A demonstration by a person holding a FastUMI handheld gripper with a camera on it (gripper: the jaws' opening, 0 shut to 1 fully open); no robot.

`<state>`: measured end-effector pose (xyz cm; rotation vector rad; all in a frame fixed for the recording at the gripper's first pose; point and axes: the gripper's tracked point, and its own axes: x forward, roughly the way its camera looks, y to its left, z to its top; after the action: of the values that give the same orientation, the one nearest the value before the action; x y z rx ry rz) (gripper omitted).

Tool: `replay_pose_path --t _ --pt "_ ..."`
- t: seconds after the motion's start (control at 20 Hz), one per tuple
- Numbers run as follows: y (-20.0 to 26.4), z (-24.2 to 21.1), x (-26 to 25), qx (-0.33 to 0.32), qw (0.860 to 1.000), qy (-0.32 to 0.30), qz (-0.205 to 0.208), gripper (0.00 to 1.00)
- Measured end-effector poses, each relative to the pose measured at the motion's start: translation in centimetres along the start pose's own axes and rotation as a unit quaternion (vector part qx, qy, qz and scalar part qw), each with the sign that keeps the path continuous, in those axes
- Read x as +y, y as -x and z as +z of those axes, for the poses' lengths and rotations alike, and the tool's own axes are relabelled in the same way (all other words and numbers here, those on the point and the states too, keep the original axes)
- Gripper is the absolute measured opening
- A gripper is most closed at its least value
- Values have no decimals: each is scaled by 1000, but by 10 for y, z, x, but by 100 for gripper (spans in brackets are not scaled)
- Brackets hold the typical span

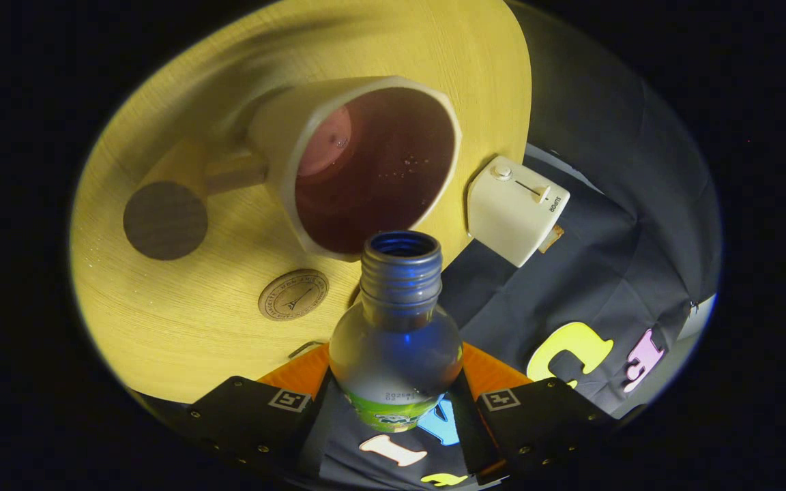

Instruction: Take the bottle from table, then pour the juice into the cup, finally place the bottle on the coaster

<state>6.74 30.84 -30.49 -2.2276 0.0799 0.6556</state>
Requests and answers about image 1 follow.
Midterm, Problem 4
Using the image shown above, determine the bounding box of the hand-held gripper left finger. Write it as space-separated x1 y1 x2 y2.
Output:
187 343 334 479

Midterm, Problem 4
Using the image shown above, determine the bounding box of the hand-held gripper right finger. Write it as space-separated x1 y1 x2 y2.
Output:
449 343 617 482

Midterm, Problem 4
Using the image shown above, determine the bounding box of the silver juice bottle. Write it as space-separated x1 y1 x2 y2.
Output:
329 230 464 434

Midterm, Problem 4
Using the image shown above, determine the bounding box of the round cork coaster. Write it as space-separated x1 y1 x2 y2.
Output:
258 269 330 321

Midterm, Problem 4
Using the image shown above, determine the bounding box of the clear juice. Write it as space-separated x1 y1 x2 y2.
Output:
295 109 454 254

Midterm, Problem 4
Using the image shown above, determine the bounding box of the beige cup with wooden handle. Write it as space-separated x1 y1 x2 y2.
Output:
123 75 463 263

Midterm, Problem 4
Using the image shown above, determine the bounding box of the wooden table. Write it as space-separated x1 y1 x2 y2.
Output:
69 0 532 404

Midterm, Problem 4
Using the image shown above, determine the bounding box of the toast slice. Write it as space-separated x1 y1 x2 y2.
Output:
538 225 565 254

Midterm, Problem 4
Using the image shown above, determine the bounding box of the white toaster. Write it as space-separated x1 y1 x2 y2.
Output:
467 155 571 268

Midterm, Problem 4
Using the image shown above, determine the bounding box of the black backdrop cloth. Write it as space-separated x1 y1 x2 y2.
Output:
318 0 721 489

